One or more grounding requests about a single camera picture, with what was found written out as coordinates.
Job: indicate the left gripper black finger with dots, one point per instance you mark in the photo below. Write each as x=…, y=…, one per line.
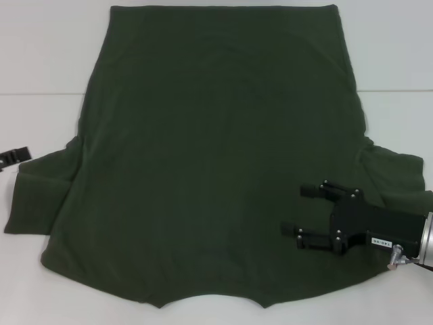
x=18, y=154

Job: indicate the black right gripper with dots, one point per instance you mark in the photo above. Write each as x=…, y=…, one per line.
x=382, y=227

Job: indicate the dark green t-shirt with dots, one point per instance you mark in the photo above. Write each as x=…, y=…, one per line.
x=203, y=135

